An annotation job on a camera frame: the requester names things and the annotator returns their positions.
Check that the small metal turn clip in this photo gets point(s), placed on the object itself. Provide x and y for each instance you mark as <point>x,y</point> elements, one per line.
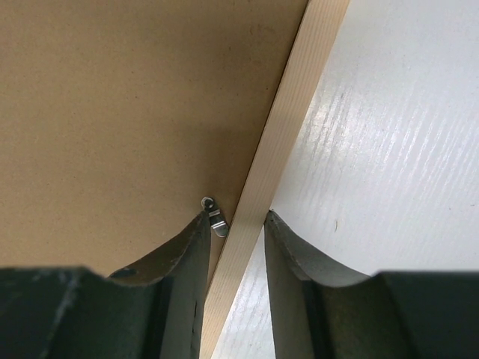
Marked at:
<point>217,220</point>

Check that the light wooden picture frame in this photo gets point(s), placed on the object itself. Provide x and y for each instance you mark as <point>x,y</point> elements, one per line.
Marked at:
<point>310,51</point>

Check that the brown backing board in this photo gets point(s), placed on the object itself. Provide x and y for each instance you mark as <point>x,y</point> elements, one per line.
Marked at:
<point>118,117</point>

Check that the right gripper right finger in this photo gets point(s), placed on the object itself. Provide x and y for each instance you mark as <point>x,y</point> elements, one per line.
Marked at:
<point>321,308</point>

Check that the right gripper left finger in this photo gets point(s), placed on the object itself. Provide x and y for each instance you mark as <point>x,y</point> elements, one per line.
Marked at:
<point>152,308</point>

